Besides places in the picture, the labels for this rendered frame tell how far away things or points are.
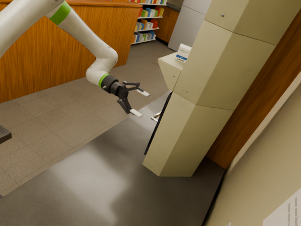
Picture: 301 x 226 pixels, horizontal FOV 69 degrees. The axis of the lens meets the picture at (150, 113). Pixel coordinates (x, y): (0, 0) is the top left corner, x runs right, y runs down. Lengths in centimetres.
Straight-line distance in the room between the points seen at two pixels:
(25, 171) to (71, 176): 124
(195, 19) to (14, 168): 508
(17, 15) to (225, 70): 79
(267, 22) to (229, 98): 31
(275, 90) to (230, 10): 54
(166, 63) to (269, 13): 39
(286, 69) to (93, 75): 96
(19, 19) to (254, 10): 82
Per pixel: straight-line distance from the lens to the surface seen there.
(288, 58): 118
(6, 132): 129
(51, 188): 106
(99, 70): 127
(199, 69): 86
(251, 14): 82
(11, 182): 226
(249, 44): 87
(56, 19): 121
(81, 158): 116
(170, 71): 91
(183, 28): 616
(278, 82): 120
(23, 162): 238
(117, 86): 120
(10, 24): 99
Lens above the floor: 182
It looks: 34 degrees down
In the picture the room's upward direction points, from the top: 21 degrees clockwise
